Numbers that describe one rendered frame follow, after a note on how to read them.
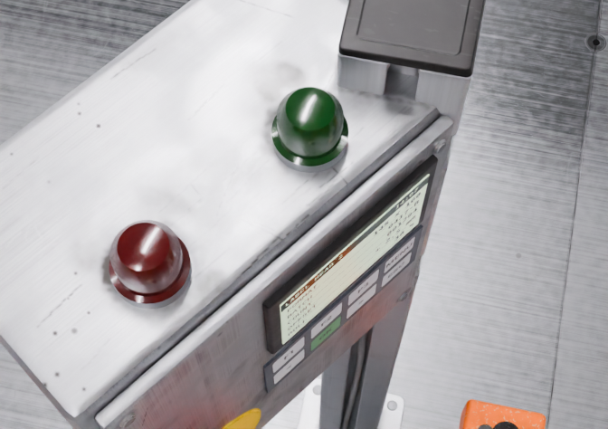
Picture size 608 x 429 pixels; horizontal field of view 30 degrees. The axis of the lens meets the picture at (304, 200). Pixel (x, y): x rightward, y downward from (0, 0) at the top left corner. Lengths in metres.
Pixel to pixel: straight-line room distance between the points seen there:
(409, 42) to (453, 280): 0.70
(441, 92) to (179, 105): 0.09
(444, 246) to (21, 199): 0.72
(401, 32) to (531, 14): 0.83
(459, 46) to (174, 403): 0.15
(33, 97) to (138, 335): 0.81
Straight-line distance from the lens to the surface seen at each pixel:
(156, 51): 0.41
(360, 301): 0.49
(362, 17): 0.38
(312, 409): 1.01
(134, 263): 0.35
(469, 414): 0.65
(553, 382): 1.05
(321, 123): 0.36
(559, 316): 1.07
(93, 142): 0.39
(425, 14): 0.38
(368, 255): 0.43
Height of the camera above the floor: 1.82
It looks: 66 degrees down
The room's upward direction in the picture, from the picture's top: straight up
